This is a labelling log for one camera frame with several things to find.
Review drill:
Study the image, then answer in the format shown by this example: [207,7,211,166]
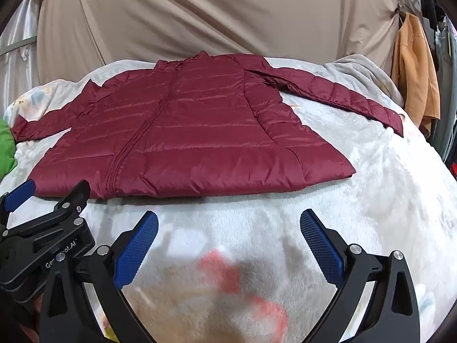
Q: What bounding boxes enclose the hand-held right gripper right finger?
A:
[300,209,422,343]

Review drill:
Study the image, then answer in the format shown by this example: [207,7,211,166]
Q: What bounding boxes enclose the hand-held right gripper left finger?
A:
[39,211,159,343]

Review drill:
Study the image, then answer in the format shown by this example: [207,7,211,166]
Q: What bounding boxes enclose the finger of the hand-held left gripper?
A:
[2,180,92,240]
[0,180,37,236]

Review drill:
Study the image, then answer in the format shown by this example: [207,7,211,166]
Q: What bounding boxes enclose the maroon puffer jacket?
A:
[12,51,404,201]

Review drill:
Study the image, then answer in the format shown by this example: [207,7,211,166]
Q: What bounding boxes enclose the dark hanging clothes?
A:
[416,0,454,40]

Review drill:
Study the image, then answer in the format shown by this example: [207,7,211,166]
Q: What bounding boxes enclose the green cloth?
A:
[0,118,18,180]

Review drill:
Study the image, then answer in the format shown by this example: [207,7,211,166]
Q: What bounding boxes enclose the white floral fleece blanket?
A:
[0,55,457,343]

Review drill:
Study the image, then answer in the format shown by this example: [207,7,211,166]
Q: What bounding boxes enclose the shiny white curtain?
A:
[0,0,44,117]

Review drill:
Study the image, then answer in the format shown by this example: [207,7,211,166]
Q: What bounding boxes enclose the grey fleece blanket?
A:
[323,54,404,109]

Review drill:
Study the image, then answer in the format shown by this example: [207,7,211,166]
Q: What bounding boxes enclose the orange hanging garment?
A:
[391,12,441,138]

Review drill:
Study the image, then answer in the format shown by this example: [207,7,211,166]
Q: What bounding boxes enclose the grey hanging garment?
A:
[434,18,457,158]

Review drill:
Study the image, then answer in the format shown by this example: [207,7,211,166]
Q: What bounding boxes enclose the beige curtain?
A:
[36,0,401,83]

